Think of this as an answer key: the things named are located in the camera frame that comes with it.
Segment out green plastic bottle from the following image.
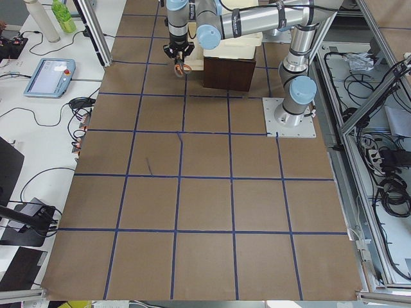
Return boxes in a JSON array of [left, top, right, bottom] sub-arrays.
[[51, 0, 76, 33]]

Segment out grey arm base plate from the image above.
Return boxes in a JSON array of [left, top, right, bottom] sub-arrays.
[[262, 98, 317, 139]]

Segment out grey orange scissors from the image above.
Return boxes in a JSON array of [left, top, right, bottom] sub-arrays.
[[174, 58, 192, 78]]

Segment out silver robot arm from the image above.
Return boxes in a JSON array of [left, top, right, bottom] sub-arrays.
[[161, 1, 342, 128]]

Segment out teach pendant tablet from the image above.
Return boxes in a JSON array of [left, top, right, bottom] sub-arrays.
[[23, 58, 76, 98]]

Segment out cream plastic tray lid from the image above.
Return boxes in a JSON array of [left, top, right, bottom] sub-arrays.
[[184, 13, 263, 71]]

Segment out aluminium frame post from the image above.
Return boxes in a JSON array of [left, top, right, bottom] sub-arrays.
[[73, 0, 112, 67]]

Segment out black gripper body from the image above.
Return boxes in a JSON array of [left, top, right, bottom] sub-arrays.
[[163, 33, 195, 60]]

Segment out white cylinder bottle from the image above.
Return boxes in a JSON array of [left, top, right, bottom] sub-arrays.
[[24, 0, 60, 43]]

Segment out dark wooden drawer box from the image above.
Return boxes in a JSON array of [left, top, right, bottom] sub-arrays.
[[203, 57, 256, 92]]

